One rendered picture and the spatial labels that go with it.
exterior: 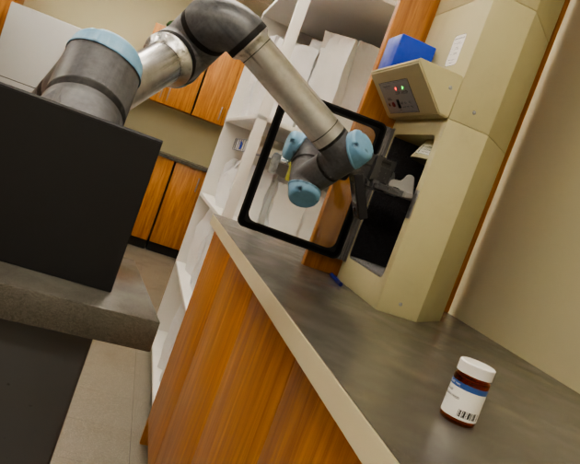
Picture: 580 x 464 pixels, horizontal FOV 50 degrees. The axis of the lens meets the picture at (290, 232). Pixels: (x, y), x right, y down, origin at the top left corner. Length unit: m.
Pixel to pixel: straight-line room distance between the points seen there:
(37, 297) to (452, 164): 1.02
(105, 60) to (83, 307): 0.37
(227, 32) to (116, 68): 0.40
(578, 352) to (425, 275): 0.38
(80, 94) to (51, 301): 0.28
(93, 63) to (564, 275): 1.21
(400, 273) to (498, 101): 0.46
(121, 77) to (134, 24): 6.03
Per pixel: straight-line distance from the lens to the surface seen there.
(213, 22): 1.31
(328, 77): 2.73
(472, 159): 1.53
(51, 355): 0.85
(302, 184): 1.40
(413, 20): 1.88
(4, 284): 0.76
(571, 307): 1.64
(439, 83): 1.49
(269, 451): 1.09
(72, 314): 0.77
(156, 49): 1.30
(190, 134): 6.91
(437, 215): 1.50
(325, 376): 0.85
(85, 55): 0.95
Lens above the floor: 1.15
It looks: 4 degrees down
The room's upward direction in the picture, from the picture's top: 20 degrees clockwise
